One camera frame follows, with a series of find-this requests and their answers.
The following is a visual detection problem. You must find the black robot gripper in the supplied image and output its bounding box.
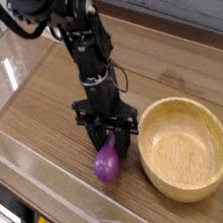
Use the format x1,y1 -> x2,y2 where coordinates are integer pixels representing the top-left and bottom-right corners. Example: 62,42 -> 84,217
72,73 -> 139,159

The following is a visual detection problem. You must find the purple toy eggplant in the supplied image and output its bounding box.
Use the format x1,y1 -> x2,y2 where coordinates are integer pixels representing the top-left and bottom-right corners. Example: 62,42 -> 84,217
93,132 -> 120,184

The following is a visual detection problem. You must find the brown wooden bowl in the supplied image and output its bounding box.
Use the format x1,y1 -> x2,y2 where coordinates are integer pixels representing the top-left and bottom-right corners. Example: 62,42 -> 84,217
138,97 -> 223,203

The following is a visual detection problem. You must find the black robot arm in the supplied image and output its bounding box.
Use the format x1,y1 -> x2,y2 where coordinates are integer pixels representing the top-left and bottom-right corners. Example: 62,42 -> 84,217
0,0 -> 139,157

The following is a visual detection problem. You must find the clear acrylic tray wall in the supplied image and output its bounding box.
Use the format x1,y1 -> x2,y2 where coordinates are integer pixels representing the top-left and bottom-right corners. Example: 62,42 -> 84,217
0,130 -> 150,223

